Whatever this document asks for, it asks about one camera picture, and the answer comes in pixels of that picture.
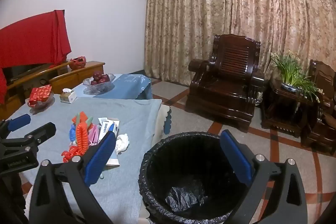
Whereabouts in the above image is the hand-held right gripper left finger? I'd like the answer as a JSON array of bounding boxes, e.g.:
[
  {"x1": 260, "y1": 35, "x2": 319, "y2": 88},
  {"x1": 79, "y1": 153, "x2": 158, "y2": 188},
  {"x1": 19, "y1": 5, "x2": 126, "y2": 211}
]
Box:
[{"x1": 28, "y1": 132, "x2": 117, "y2": 224}]

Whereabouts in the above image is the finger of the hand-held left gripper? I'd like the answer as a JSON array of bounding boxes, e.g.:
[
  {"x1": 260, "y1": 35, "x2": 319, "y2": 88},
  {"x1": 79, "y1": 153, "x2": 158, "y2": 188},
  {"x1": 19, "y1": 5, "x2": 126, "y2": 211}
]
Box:
[
  {"x1": 0, "y1": 114, "x2": 31, "y2": 138},
  {"x1": 24, "y1": 122, "x2": 57, "y2": 147}
]

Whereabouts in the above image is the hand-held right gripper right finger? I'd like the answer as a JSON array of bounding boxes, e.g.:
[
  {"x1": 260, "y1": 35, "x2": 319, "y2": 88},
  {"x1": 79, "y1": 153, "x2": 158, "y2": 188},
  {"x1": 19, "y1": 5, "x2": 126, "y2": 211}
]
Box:
[{"x1": 220, "y1": 130, "x2": 308, "y2": 224}]

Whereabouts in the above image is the white and blue box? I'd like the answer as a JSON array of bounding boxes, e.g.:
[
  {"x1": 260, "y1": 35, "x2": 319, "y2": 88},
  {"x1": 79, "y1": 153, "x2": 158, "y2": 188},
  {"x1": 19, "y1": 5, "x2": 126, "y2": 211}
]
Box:
[{"x1": 99, "y1": 120, "x2": 120, "y2": 138}]

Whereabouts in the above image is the bin with black bag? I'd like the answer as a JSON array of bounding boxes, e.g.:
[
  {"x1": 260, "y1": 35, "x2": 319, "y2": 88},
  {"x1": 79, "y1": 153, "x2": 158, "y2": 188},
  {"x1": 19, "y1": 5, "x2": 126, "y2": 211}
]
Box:
[{"x1": 138, "y1": 132, "x2": 259, "y2": 224}]

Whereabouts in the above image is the pink packet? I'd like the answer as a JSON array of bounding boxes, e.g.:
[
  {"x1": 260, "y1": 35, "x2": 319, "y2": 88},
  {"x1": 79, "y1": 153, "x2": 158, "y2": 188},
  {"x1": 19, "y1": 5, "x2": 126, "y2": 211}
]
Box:
[{"x1": 88, "y1": 126, "x2": 101, "y2": 147}]

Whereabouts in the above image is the crumpled white tissue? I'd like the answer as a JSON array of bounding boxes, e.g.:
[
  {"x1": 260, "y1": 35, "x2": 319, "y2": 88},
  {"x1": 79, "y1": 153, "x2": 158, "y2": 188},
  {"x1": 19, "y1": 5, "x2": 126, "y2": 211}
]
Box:
[{"x1": 115, "y1": 133, "x2": 131, "y2": 153}]

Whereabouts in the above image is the orange foam net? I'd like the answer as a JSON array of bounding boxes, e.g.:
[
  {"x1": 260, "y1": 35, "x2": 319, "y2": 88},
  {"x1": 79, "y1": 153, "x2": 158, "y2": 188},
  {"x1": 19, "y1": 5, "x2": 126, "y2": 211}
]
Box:
[{"x1": 71, "y1": 111, "x2": 92, "y2": 157}]

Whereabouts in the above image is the clear glass dish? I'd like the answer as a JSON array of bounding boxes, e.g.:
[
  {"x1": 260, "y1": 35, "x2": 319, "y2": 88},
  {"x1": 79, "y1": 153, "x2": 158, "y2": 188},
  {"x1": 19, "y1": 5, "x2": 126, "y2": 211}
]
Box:
[{"x1": 26, "y1": 91, "x2": 55, "y2": 110}]

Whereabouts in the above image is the blue crumpled plastic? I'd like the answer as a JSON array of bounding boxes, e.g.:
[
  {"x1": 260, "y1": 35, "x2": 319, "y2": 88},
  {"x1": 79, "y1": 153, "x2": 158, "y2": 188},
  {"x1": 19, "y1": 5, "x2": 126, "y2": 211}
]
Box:
[{"x1": 69, "y1": 124, "x2": 78, "y2": 141}]

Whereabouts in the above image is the red ribbon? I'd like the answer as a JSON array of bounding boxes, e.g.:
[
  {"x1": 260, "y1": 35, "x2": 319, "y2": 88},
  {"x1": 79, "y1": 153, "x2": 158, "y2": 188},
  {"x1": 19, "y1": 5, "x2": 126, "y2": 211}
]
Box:
[{"x1": 62, "y1": 145, "x2": 79, "y2": 163}]

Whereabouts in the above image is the red patterned gift box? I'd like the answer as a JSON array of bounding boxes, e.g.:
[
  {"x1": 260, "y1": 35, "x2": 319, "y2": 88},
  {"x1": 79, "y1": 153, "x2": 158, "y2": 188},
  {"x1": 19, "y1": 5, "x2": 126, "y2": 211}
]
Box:
[{"x1": 28, "y1": 84, "x2": 52, "y2": 106}]

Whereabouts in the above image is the beige tissue box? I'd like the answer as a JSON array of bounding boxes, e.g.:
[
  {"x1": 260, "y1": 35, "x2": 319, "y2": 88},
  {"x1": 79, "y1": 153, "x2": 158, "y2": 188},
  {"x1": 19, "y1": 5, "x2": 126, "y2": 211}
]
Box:
[{"x1": 59, "y1": 88, "x2": 76, "y2": 104}]

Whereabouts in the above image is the grey-blue blanket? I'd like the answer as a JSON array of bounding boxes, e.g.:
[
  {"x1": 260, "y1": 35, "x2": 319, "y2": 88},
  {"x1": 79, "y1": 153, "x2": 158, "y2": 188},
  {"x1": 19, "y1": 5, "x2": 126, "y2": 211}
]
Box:
[{"x1": 5, "y1": 98, "x2": 162, "y2": 224}]

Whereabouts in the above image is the black television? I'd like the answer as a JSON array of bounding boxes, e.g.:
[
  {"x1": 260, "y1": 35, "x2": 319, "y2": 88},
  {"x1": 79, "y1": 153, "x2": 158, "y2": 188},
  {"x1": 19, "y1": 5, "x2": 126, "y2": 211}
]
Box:
[{"x1": 3, "y1": 64, "x2": 44, "y2": 83}]

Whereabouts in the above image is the wooden television cabinet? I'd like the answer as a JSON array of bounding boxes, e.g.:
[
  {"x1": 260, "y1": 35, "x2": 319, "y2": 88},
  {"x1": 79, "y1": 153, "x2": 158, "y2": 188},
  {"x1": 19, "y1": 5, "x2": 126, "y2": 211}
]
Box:
[{"x1": 5, "y1": 61, "x2": 105, "y2": 112}]

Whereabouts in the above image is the glass fruit bowl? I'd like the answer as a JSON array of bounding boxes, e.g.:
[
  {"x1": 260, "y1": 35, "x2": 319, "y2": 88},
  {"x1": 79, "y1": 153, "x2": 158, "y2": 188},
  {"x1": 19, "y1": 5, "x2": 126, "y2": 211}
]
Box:
[{"x1": 83, "y1": 74, "x2": 116, "y2": 95}]

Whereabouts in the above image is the dark wooden side table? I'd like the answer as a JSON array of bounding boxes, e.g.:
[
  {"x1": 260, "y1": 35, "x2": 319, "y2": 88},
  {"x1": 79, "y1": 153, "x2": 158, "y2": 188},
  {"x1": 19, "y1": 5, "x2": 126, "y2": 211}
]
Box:
[{"x1": 261, "y1": 78, "x2": 319, "y2": 138}]

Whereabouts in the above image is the dark wooden armchair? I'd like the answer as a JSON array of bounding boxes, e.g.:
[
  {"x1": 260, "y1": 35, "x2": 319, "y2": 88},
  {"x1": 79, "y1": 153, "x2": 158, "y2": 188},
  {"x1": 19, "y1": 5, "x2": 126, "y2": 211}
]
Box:
[
  {"x1": 301, "y1": 59, "x2": 336, "y2": 157},
  {"x1": 185, "y1": 34, "x2": 265, "y2": 132}
]

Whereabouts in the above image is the red woven basket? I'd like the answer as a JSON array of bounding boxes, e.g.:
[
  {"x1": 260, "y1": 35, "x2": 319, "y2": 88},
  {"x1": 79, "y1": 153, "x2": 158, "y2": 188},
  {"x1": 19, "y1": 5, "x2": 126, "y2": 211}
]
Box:
[{"x1": 69, "y1": 56, "x2": 87, "y2": 69}]

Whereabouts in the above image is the red cloth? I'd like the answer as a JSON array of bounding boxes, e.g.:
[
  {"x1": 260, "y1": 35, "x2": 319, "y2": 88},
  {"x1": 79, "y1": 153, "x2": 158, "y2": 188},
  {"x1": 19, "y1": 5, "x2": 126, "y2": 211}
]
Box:
[{"x1": 0, "y1": 10, "x2": 72, "y2": 104}]

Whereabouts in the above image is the potted green plant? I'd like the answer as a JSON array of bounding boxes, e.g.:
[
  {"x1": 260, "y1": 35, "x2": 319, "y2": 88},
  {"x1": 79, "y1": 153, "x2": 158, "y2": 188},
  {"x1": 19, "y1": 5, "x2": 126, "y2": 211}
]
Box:
[{"x1": 272, "y1": 50, "x2": 324, "y2": 103}]

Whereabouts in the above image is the beige floral curtain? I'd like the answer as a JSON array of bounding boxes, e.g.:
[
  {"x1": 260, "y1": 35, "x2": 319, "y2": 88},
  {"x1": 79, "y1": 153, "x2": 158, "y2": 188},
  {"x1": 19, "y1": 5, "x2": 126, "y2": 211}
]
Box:
[{"x1": 143, "y1": 0, "x2": 336, "y2": 107}]

